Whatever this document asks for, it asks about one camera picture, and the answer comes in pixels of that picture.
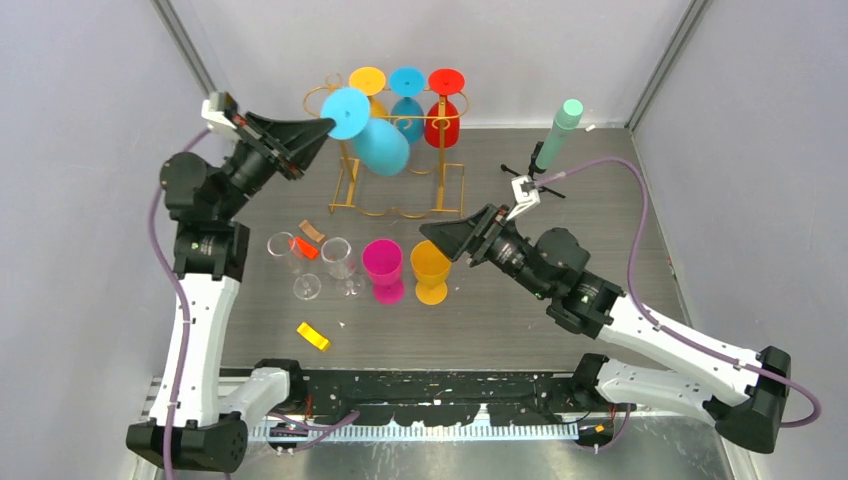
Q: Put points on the yellow wine glass back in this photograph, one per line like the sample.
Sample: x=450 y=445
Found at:
x=370 y=81

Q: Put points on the orange red block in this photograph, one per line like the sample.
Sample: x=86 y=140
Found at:
x=305 y=249

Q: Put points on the yellow wine glass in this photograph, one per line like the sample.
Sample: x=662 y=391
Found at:
x=431 y=269
x=370 y=81

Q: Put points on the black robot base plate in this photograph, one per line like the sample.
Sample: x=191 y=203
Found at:
x=440 y=398

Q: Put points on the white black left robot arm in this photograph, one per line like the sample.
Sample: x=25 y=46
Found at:
x=190 y=426

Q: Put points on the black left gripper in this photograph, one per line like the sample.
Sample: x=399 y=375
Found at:
x=294 y=144

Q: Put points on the clear wine glass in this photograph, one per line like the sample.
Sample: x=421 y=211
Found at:
x=284 y=249
x=339 y=259

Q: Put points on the blue wine glass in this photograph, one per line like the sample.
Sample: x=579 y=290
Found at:
x=380 y=145
x=407 y=113

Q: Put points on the yellow wine glass front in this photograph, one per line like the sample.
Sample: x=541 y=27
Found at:
x=431 y=269

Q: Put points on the yellow block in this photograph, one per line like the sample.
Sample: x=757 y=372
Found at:
x=313 y=337

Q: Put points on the pink wine glass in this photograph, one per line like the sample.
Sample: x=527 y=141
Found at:
x=382 y=260

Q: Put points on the small black tripod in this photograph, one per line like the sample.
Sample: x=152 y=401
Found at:
x=532 y=170

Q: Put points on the gold wire glass rack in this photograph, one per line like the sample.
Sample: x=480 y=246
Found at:
x=426 y=161

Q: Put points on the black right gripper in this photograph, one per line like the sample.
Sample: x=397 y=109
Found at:
x=473 y=235

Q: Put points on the tan wooden block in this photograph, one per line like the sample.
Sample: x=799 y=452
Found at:
x=312 y=232

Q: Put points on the red wine glass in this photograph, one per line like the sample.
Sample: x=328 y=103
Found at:
x=442 y=128

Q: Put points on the aluminium frame rail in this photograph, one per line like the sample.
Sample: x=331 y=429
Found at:
x=480 y=428

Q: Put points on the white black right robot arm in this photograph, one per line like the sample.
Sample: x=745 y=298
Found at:
x=736 y=390

